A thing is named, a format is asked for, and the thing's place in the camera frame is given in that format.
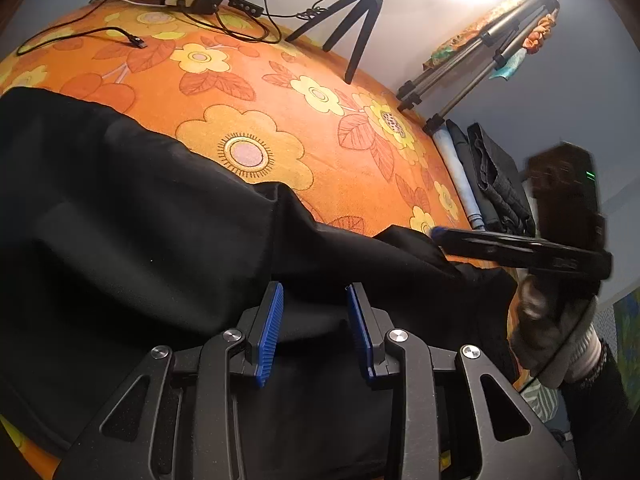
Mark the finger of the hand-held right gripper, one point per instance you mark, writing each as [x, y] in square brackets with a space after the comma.
[490, 246]

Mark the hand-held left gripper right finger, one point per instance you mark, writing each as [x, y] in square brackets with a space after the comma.
[360, 330]

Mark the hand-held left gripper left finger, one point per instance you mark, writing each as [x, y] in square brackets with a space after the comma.
[270, 330]

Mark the black pants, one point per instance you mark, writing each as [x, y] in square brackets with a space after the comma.
[125, 210]

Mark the person's right forearm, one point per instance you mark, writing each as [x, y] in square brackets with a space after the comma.
[595, 410]

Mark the grey checked folded pants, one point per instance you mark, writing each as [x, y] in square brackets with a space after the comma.
[502, 180]

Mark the dark folded pants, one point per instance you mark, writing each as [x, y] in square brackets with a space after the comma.
[474, 180]

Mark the person's right hand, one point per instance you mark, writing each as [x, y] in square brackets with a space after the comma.
[545, 325]

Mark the blue folded jeans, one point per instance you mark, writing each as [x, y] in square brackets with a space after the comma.
[457, 175]

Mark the green yellow printed cloth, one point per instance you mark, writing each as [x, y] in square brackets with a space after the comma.
[625, 340]

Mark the tall metal tripod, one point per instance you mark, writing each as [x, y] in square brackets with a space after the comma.
[497, 57]

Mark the orange floral bedsheet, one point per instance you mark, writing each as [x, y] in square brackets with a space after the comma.
[325, 170]

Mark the knotted colourful cloth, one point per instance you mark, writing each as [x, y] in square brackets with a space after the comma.
[537, 35]

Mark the floral hanging cloth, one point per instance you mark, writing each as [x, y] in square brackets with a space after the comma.
[460, 35]

